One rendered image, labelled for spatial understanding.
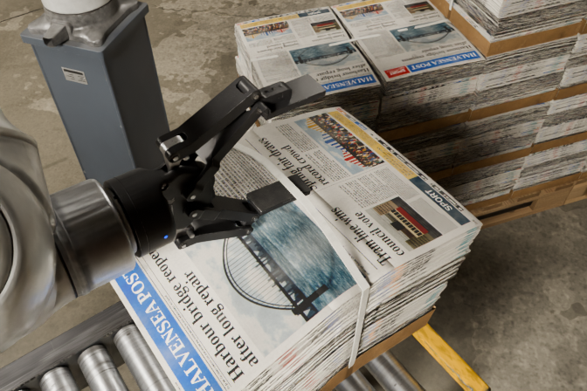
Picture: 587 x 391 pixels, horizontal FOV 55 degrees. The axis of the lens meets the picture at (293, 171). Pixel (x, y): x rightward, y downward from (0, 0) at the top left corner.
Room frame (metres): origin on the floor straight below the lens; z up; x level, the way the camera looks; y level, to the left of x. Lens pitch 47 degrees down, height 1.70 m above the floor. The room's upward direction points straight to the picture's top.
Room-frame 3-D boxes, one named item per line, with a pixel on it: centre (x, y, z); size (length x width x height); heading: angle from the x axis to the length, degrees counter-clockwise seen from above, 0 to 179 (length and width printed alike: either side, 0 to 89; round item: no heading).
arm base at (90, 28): (1.09, 0.47, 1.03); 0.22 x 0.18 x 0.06; 161
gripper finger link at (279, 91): (0.40, 0.03, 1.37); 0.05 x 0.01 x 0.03; 126
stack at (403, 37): (1.37, -0.44, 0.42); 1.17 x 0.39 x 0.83; 109
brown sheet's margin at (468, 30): (1.41, -0.56, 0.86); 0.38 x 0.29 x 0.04; 20
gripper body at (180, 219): (0.33, 0.12, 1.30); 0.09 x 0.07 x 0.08; 126
